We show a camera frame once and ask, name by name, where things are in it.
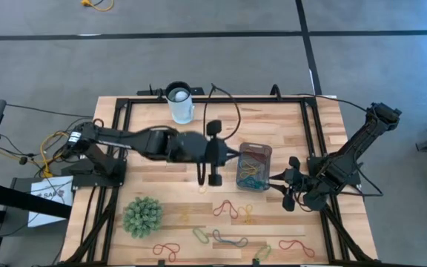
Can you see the red rubber band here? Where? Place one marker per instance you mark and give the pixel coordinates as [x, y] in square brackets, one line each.
[252, 152]
[302, 246]
[216, 211]
[174, 246]

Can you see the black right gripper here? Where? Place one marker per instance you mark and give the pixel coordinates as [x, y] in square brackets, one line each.
[297, 180]

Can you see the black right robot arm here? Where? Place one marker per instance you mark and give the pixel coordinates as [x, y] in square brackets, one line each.
[350, 148]

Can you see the black metal beam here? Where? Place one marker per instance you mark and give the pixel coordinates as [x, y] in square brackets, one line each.
[13, 196]

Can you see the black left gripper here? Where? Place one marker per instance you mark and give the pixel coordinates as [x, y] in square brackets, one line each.
[217, 152]

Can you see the green rubber band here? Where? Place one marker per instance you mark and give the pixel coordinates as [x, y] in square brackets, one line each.
[200, 237]
[262, 254]

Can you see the white cylindrical container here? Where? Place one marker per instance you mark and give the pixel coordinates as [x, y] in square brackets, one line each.
[181, 107]

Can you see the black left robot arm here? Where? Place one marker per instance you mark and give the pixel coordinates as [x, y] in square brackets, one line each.
[150, 142]

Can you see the transparent grey plastic bin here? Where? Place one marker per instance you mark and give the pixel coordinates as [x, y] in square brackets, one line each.
[267, 163]

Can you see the green artificial plant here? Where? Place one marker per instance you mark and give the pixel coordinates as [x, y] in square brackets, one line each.
[142, 217]

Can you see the blue rubber band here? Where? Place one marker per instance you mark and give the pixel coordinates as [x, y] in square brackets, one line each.
[247, 181]
[252, 178]
[259, 184]
[250, 186]
[232, 243]

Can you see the black power plug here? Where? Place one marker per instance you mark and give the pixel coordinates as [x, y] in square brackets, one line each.
[22, 160]

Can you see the white paper sheet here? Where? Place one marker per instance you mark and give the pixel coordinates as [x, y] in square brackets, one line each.
[52, 187]

